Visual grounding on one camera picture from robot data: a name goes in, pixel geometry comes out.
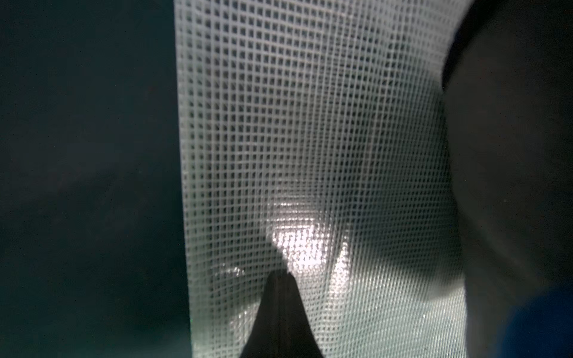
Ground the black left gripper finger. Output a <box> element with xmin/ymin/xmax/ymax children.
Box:
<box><xmin>240</xmin><ymin>270</ymin><xmax>323</xmax><ymax>358</ymax></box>

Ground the green mesh document bag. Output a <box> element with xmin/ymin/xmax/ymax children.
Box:
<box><xmin>174</xmin><ymin>1</ymin><xmax>469</xmax><ymax>357</ymax></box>

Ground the grey microfibre cloth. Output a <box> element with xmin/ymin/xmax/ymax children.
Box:
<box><xmin>442</xmin><ymin>1</ymin><xmax>572</xmax><ymax>357</ymax></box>

